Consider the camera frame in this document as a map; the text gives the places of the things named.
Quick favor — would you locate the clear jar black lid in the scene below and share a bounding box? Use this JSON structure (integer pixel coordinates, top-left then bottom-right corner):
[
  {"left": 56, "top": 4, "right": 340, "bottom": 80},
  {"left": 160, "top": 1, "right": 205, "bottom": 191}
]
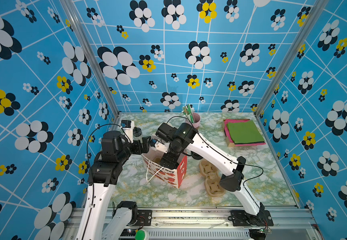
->
[{"left": 133, "top": 127, "right": 143, "bottom": 141}]

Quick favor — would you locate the right aluminium frame post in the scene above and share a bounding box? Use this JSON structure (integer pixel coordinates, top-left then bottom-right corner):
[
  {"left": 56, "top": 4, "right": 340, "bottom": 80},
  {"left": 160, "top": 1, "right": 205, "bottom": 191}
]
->
[{"left": 255, "top": 0, "right": 329, "bottom": 119}]

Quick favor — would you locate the brown cardboard box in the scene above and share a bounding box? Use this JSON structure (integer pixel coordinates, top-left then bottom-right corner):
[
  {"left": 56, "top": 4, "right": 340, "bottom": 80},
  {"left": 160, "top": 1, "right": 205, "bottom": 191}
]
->
[{"left": 226, "top": 138, "right": 236, "bottom": 148}]

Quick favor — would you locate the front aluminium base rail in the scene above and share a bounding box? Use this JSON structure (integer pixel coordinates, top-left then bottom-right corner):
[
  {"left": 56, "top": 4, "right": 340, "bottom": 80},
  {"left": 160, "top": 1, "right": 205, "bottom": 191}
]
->
[{"left": 62, "top": 207, "right": 323, "bottom": 240}]

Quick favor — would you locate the red white paper gift bag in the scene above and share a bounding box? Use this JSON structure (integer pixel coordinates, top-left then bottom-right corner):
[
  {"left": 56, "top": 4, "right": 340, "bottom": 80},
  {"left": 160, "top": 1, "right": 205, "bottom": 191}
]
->
[{"left": 141, "top": 148, "right": 187, "bottom": 189}]

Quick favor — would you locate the green push button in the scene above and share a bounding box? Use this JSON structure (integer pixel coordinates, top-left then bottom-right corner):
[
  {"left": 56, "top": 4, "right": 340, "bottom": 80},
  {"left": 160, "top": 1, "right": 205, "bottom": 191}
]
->
[{"left": 135, "top": 229, "right": 150, "bottom": 240}]

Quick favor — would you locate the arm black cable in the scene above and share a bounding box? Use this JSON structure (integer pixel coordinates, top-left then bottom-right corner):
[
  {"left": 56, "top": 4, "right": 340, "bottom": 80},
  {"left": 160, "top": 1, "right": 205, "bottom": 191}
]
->
[
  {"left": 165, "top": 115, "right": 264, "bottom": 193},
  {"left": 80, "top": 123, "right": 132, "bottom": 238}
]

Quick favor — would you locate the brown pulp cup carrier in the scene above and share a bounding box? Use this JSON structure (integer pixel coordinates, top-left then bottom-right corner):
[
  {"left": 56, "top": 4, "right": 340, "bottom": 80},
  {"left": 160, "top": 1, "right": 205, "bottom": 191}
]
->
[{"left": 199, "top": 159, "right": 226, "bottom": 198}]

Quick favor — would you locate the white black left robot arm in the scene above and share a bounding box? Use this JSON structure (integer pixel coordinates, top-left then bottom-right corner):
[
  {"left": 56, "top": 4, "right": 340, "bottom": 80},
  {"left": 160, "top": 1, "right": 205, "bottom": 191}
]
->
[{"left": 75, "top": 131, "right": 151, "bottom": 240}]

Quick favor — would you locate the pink straw holder cup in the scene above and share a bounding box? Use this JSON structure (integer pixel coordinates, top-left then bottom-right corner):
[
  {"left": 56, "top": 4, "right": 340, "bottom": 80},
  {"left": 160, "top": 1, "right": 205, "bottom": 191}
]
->
[{"left": 187, "top": 113, "right": 200, "bottom": 130}]

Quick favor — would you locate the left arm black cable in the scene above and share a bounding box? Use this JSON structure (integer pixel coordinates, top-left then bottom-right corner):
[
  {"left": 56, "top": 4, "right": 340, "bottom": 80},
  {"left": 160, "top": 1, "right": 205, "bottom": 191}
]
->
[{"left": 80, "top": 123, "right": 132, "bottom": 238}]

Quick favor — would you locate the aluminium frame post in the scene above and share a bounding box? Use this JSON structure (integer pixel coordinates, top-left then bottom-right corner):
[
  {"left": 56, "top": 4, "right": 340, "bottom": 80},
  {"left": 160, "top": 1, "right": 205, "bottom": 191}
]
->
[
  {"left": 60, "top": 0, "right": 119, "bottom": 119},
  {"left": 255, "top": 0, "right": 329, "bottom": 119}
]

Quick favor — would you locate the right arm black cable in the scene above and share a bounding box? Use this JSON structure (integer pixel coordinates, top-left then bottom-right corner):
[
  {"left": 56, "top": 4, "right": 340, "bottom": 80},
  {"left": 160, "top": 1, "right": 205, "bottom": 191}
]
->
[{"left": 165, "top": 115, "right": 264, "bottom": 193}]

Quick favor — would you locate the left aluminium frame post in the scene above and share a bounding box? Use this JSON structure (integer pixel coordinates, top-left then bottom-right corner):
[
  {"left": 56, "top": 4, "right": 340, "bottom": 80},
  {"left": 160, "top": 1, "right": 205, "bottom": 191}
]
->
[{"left": 60, "top": 0, "right": 119, "bottom": 119}]

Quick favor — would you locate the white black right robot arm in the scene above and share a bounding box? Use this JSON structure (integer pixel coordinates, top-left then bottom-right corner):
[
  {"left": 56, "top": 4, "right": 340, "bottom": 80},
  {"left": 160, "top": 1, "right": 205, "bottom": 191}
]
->
[{"left": 155, "top": 123, "right": 273, "bottom": 227}]

